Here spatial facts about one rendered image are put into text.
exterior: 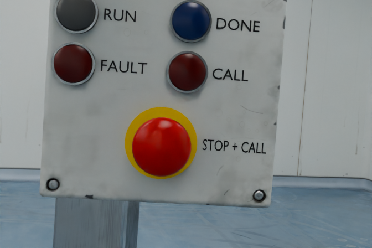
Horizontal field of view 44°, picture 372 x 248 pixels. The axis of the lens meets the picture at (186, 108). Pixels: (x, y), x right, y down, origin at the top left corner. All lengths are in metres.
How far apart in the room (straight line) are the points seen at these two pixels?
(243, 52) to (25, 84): 3.87
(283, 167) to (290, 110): 0.57
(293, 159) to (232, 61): 4.34
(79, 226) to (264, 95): 0.19
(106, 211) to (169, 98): 0.13
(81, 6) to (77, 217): 0.18
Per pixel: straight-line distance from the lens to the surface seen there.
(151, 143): 0.30
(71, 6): 0.33
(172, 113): 0.32
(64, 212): 0.41
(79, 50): 0.32
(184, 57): 0.32
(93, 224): 0.41
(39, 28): 4.18
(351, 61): 4.88
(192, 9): 0.32
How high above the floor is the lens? 0.93
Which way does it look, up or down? 3 degrees down
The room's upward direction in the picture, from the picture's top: 4 degrees clockwise
